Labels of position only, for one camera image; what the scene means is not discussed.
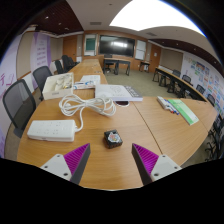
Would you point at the group of colourful wall posters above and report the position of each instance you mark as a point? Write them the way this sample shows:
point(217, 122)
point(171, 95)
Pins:
point(208, 83)

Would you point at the long wooden table row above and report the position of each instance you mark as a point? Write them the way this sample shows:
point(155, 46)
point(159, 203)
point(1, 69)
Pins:
point(176, 81)

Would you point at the large white ceiling light panel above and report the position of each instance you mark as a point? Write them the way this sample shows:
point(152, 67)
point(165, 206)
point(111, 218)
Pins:
point(153, 13)

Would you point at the pack of marker pens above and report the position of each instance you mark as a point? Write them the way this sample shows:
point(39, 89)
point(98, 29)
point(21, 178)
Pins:
point(165, 103)

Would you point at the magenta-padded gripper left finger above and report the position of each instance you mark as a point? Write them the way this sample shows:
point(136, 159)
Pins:
point(56, 165)

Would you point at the black charger block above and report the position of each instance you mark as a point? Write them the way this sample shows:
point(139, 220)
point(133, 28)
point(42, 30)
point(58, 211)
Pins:
point(113, 139)

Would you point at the small wooden side table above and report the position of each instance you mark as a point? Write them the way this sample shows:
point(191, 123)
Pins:
point(144, 63)

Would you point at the white power strip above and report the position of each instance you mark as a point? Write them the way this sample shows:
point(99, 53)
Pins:
point(51, 130)

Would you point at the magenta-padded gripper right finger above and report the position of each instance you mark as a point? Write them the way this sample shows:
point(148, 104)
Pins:
point(165, 165)

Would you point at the group of black office chairs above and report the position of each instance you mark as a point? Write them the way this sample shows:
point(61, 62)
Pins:
point(216, 133)

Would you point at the purple wall banner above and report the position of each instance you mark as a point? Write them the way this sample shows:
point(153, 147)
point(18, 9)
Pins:
point(41, 50)

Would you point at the white open cardboard box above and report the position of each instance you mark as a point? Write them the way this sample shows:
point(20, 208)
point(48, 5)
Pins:
point(50, 93)

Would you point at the black chair behind desk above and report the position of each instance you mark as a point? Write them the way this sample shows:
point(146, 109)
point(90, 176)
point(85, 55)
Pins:
point(108, 56)

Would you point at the green booklet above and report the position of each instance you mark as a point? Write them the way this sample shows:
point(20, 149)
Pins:
point(185, 111)

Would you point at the plain white whiteboard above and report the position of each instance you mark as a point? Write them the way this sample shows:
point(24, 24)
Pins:
point(140, 50)

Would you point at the wooden desk with black legs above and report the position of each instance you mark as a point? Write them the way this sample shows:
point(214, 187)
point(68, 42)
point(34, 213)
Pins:
point(116, 60)

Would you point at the white book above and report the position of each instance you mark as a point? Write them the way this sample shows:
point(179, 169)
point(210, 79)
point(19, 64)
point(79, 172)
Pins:
point(115, 92)

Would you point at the white paper sheet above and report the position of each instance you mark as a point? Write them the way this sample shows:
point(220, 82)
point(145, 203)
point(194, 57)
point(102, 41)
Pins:
point(90, 79)

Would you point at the dark round disc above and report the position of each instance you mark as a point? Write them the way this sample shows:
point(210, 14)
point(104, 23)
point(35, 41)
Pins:
point(122, 103)

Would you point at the small white and blue box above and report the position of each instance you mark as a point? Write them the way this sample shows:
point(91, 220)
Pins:
point(83, 85)

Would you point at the black mesh office chair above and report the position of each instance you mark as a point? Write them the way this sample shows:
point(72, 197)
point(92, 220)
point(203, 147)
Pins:
point(59, 66)
point(67, 61)
point(18, 103)
point(41, 76)

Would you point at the whiteboard with green panel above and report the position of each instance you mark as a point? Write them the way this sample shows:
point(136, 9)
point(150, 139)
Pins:
point(90, 44)

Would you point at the large black wall screen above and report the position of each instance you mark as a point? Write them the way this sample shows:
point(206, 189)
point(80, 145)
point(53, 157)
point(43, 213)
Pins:
point(116, 46)

